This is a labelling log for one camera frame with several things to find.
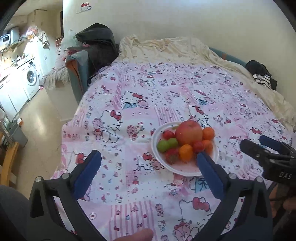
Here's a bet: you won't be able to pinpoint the person's right hand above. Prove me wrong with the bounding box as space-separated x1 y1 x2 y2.
269 185 296 218

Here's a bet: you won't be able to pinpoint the wall sticker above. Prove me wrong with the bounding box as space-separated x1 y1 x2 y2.
76 2 92 14

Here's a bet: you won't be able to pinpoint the red cherry tomato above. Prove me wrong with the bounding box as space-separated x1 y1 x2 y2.
162 130 175 140
192 141 205 153

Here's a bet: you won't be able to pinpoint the pink hello kitty bedsheet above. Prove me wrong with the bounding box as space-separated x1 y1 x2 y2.
55 63 292 240

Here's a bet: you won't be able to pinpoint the green small fruit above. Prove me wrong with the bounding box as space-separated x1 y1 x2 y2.
167 138 179 149
157 140 170 153

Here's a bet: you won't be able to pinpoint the orange tangerine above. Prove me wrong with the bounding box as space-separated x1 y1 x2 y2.
202 140 213 155
179 144 194 163
202 127 215 141

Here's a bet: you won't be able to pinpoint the white kitchen cabinet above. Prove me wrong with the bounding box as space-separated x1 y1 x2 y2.
1 75 28 121

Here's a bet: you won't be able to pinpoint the person's left hand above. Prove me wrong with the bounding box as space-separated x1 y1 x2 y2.
114 228 154 241

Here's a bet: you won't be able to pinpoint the red strawberry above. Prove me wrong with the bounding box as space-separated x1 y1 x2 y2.
165 148 179 165

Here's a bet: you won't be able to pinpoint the white pink plate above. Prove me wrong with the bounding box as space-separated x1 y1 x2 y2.
151 120 219 177

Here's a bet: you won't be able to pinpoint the striped dark clothes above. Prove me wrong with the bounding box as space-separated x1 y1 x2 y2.
245 60 278 90

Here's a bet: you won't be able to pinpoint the grey trash bin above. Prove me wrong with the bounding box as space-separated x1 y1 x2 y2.
9 122 28 148

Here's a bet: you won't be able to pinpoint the black clothes pile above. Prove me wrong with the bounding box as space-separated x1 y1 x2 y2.
76 23 119 76

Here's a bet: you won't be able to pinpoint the white microwave appliance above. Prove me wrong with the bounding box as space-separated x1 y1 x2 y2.
1 27 19 49

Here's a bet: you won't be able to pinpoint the wooden chair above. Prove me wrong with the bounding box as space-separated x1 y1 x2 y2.
1 142 20 186

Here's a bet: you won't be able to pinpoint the white washing machine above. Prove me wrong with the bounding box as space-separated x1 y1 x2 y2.
21 59 40 101

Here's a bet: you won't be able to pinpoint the red yellow apple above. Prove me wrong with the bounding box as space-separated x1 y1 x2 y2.
175 120 203 146

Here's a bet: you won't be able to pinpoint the blue orange chair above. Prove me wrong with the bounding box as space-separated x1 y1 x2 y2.
65 50 91 103

